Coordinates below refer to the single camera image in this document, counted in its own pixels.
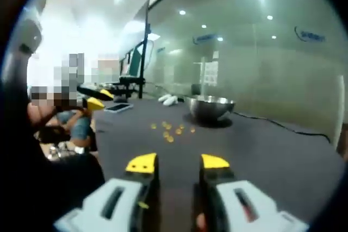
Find black tablet with white edge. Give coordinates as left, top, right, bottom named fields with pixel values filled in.
left=104, top=103, right=134, bottom=114

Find grey worn chest device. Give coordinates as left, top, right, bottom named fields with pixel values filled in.
left=16, top=17, right=43, bottom=54

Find dark grey table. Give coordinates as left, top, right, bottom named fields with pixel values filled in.
left=92, top=98, right=346, bottom=232

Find stainless steel bowl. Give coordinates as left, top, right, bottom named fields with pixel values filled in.
left=184, top=95, right=237, bottom=125

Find paper notices on glass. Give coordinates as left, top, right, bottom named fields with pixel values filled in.
left=203, top=61, right=219, bottom=85

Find black cable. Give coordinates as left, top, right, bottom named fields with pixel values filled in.
left=233, top=111, right=332, bottom=143

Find yellow QQ candies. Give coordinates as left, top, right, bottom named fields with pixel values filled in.
left=150, top=120, right=197, bottom=144

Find person's right hand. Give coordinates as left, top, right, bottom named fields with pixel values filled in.
left=196, top=212, right=208, bottom=231

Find black camera stand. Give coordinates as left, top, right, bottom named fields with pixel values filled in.
left=119, top=0, right=151, bottom=100

